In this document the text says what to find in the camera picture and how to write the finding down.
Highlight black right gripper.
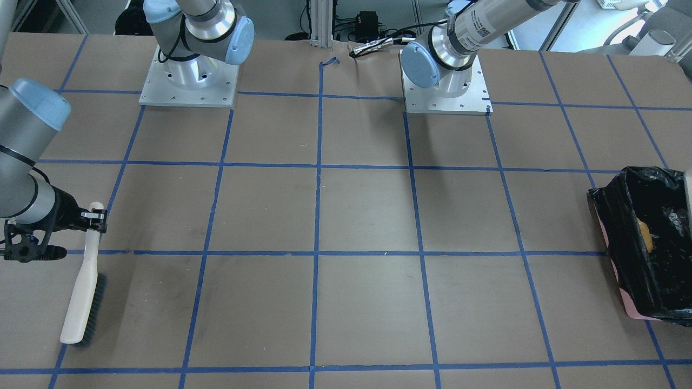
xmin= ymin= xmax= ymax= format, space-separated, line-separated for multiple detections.
xmin=35 ymin=186 xmax=107 ymax=234

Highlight beige hand brush black bristles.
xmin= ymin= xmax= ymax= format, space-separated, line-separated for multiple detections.
xmin=59 ymin=202 xmax=107 ymax=347

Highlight yellow-brown potato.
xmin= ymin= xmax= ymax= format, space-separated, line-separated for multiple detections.
xmin=637 ymin=218 xmax=655 ymax=254

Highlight beige plastic dustpan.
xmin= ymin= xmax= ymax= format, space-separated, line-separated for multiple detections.
xmin=683 ymin=169 xmax=692 ymax=223

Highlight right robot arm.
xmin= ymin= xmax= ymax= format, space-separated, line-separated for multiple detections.
xmin=1 ymin=1 xmax=255 ymax=234

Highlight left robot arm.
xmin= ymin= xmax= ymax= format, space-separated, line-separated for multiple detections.
xmin=400 ymin=1 xmax=559 ymax=89

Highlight black trash bag bin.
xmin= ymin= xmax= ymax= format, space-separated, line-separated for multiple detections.
xmin=587 ymin=166 xmax=691 ymax=327

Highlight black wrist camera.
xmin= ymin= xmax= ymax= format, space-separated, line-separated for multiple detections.
xmin=2 ymin=219 xmax=67 ymax=263

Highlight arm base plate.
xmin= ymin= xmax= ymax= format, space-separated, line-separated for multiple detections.
xmin=139 ymin=48 xmax=239 ymax=109
xmin=401 ymin=55 xmax=494 ymax=116

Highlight aluminium frame post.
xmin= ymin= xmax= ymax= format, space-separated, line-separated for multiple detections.
xmin=308 ymin=0 xmax=335 ymax=51

